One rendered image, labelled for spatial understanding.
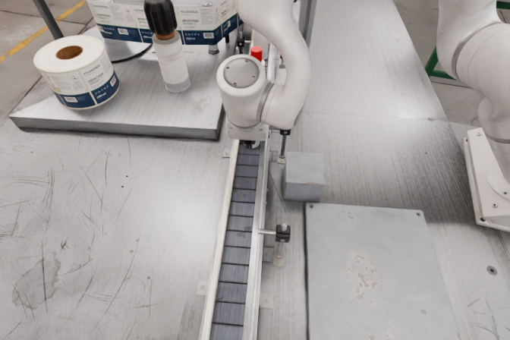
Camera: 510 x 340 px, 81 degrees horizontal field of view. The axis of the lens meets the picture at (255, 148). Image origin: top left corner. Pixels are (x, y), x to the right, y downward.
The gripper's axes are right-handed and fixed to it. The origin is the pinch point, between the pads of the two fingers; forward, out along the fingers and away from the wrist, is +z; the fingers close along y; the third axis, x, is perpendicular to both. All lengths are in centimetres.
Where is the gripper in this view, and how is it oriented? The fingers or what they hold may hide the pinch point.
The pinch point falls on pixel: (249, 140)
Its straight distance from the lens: 79.5
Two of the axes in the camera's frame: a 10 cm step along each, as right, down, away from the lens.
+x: -0.8, 9.4, -3.3
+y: -10.0, -0.6, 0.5
